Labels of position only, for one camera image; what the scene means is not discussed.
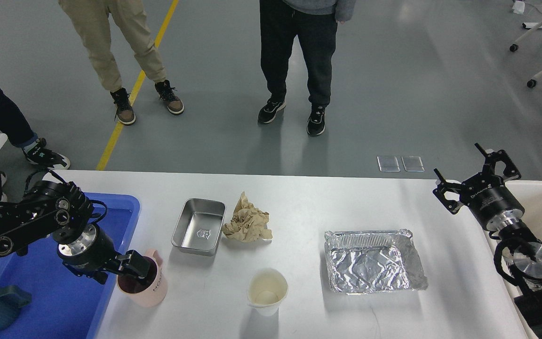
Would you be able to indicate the blue plastic tray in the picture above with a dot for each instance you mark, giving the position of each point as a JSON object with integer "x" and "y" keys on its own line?
{"x": 63, "y": 305}

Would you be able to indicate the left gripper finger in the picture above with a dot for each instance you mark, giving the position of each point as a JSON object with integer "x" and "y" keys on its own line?
{"x": 135, "y": 270}
{"x": 100, "y": 277}

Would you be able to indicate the floor outlet plate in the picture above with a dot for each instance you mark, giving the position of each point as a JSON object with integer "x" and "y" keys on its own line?
{"x": 388, "y": 164}
{"x": 412, "y": 163}

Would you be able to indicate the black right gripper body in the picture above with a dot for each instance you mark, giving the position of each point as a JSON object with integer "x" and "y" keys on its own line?
{"x": 491, "y": 202}

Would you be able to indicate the right floor outlet plate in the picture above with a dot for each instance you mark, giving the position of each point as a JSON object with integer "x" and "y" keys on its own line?
{"x": 412, "y": 163}

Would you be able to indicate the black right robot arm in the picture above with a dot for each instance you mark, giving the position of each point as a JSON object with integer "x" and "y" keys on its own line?
{"x": 518, "y": 254}

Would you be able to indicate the aluminium foil tray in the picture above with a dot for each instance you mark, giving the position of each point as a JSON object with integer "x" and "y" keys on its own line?
{"x": 372, "y": 261}

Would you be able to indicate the pink mug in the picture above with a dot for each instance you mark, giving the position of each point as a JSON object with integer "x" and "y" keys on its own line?
{"x": 153, "y": 290}

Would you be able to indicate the crumpled brown paper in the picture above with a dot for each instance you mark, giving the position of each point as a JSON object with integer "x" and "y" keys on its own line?
{"x": 248, "y": 223}

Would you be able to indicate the white paper cup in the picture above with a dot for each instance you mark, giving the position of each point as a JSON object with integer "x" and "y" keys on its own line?
{"x": 267, "y": 290}

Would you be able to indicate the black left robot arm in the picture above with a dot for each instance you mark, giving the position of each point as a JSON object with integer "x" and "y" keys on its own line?
{"x": 62, "y": 210}

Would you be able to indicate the white plastic bin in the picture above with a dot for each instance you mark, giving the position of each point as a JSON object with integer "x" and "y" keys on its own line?
{"x": 529, "y": 233}

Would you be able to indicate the left floor outlet plate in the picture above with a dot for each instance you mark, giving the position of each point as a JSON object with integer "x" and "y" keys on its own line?
{"x": 388, "y": 164}

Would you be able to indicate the stainless steel rectangular tray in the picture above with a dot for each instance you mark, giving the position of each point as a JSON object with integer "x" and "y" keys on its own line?
{"x": 199, "y": 227}

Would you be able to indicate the person in dark jeans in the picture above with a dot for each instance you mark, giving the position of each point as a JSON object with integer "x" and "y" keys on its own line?
{"x": 20, "y": 134}

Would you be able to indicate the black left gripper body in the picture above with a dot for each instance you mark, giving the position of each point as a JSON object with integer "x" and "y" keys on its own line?
{"x": 91, "y": 251}

